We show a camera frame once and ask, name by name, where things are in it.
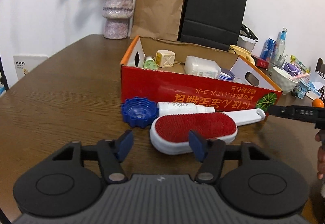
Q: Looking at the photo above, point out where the red white lint brush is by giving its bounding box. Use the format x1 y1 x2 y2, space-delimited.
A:
149 108 266 155

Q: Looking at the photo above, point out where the dark blue ridged cap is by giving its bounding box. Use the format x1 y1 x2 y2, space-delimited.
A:
121 97 159 128

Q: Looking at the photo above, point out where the white spray bottle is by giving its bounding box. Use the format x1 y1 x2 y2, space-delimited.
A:
157 102 215 117

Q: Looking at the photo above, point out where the white plastic pill bottle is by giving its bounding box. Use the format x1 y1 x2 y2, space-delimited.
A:
184 56 221 79

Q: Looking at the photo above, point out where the green spray bottle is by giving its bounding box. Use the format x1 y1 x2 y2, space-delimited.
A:
143 56 158 70

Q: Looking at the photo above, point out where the beige cube container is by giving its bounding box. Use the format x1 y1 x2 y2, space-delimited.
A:
155 50 176 68

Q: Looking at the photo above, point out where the blue white jar lid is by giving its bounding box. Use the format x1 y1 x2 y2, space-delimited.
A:
219 68 235 81

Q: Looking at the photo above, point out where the person hand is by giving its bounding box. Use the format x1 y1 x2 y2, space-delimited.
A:
315 130 325 180

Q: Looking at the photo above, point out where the orange fruit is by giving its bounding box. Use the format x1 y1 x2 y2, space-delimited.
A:
312 98 324 108

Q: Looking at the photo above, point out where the small yogurt cup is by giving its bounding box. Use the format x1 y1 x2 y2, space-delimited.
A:
295 80 310 99

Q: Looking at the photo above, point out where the white ceramic bowl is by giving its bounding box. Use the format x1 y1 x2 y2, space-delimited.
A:
271 67 298 95

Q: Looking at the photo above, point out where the dark wooden chair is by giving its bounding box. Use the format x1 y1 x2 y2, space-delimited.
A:
315 58 325 101

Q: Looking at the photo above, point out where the clear glass bottle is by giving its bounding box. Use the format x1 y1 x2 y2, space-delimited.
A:
274 28 287 61

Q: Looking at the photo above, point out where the small red box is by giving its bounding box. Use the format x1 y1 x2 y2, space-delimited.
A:
252 55 269 69

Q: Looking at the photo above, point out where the blue soda can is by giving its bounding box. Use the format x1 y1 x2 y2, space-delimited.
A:
260 38 276 61

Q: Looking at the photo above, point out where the red cardboard box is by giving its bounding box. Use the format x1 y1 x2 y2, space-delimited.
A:
121 36 282 111

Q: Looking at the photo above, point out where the yellow mug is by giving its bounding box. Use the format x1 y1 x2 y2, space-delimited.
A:
228 45 255 65

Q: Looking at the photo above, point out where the clear food container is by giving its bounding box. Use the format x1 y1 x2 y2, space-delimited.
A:
237 24 258 52

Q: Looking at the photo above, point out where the white floor box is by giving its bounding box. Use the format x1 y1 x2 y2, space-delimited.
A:
13 55 48 80

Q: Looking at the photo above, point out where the black paper bag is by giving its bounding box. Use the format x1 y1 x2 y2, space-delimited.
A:
177 0 247 51

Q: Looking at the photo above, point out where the pink ceramic vase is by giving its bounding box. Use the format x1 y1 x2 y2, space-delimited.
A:
102 0 134 40

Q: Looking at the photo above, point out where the brown paper bag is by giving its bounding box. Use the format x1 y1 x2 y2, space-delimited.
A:
130 0 184 41

